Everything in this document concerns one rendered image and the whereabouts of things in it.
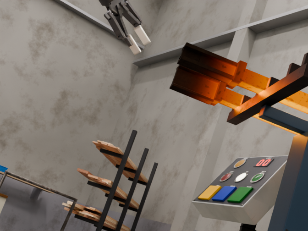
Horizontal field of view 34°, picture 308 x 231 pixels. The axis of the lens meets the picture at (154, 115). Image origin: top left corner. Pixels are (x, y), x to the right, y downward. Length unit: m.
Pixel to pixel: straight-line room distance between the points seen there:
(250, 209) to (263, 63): 6.42
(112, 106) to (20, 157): 2.36
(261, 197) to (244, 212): 0.08
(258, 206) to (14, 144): 9.16
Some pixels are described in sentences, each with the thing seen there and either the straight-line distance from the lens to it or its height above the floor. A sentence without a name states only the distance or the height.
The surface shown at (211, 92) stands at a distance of 0.94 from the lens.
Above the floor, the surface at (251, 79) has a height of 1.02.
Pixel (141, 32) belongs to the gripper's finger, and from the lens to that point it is 1.80.
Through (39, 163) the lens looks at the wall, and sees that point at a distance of 10.84.
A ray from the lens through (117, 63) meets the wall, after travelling 11.68.
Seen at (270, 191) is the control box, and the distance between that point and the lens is 1.79.
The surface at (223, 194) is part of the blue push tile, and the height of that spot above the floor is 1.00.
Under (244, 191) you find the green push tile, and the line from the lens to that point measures 1.79.
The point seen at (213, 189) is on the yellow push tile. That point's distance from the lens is 1.96.
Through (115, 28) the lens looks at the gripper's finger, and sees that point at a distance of 1.72.
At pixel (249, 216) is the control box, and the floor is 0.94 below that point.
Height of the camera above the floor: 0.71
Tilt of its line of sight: 15 degrees up
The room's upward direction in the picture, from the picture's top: 20 degrees clockwise
